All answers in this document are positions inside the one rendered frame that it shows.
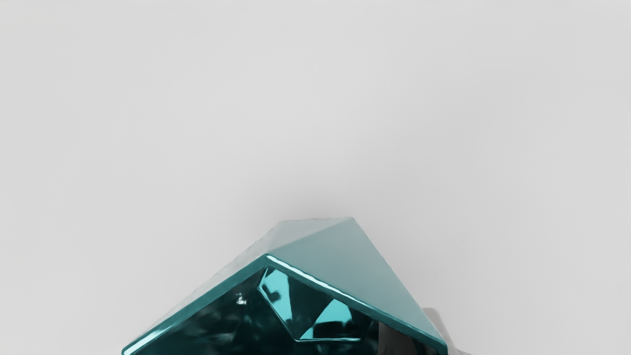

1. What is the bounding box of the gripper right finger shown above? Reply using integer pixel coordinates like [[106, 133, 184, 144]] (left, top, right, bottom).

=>
[[423, 308, 471, 355]]

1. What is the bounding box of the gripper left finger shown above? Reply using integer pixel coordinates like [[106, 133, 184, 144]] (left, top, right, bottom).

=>
[[378, 320, 437, 355]]

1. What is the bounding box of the teal faceted mug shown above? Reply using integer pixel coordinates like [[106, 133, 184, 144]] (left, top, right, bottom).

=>
[[121, 217, 449, 355]]

